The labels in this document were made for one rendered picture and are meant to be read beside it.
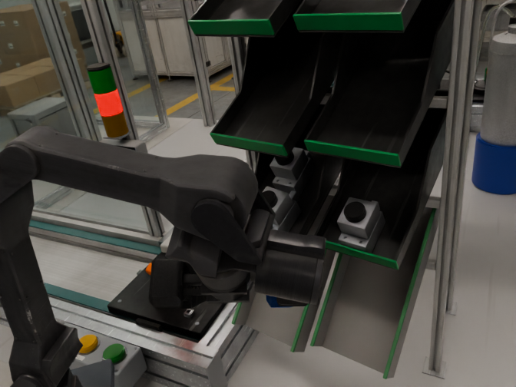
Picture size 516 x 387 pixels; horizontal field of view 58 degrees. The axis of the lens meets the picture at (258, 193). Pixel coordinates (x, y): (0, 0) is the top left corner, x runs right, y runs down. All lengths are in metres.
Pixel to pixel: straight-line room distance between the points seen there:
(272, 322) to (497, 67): 0.91
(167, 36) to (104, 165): 6.00
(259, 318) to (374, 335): 0.21
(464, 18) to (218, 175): 0.38
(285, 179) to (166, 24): 5.67
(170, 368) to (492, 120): 1.05
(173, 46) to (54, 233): 5.09
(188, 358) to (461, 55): 0.67
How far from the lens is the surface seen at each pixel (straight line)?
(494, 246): 1.32
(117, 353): 0.96
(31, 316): 0.62
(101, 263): 1.31
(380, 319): 0.82
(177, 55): 6.39
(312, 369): 0.99
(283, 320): 0.86
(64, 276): 1.31
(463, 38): 0.66
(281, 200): 0.71
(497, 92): 1.43
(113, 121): 1.09
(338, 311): 0.84
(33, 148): 0.47
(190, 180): 0.40
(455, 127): 0.70
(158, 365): 0.98
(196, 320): 0.96
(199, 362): 0.90
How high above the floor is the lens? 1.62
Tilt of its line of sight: 29 degrees down
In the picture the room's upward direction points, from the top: 9 degrees counter-clockwise
